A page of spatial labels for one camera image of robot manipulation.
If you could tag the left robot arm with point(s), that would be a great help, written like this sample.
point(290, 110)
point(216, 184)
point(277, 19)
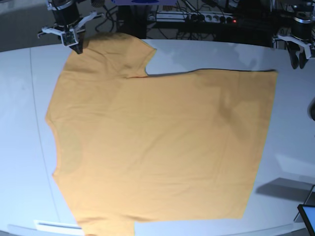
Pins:
point(303, 9)

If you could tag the orange T-shirt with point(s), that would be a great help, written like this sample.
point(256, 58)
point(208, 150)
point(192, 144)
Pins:
point(135, 148)

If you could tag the white power strip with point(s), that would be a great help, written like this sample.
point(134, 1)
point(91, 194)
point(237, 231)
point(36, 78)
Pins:
point(185, 17)

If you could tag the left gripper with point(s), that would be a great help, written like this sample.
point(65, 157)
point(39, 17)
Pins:
point(302, 29)

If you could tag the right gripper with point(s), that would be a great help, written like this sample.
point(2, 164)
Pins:
point(68, 16)

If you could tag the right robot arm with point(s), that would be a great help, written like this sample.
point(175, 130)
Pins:
point(56, 3)

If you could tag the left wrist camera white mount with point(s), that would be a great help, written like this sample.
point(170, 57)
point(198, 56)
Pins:
point(309, 47)

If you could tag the dark round object right edge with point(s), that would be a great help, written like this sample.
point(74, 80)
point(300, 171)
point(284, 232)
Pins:
point(311, 109)

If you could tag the tablet on stand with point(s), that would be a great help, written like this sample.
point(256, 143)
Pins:
point(306, 212)

